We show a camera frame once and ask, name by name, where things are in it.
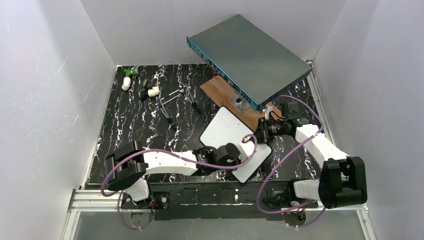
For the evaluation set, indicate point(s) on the teal network switch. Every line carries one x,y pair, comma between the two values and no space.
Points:
252,63

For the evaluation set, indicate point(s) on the small whiteboard red writing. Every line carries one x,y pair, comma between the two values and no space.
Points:
226,128

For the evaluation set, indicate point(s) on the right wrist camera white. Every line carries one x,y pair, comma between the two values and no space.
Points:
269,107

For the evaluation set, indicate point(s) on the black wire easel stand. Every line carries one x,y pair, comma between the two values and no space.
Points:
174,99

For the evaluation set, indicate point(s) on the green pipe fitting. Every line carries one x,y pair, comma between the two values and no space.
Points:
131,72

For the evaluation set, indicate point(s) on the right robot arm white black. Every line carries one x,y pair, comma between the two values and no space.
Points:
342,181

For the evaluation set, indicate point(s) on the wooden board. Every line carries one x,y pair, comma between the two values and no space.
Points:
220,92

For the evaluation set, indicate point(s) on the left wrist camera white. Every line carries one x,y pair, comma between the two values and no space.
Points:
246,147

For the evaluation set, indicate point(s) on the aluminium frame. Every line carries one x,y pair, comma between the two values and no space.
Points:
127,118

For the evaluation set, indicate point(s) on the metal bracket with knob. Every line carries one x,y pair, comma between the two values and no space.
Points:
239,103

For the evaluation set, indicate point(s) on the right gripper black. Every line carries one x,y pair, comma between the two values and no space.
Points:
262,129

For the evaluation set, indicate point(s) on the white pipe elbow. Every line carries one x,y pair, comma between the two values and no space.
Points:
126,84

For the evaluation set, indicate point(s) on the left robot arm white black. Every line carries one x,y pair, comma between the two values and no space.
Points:
128,166

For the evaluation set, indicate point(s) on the white and black fitting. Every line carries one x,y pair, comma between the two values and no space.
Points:
148,92

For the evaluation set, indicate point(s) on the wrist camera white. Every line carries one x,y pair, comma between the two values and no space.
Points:
246,147
269,107

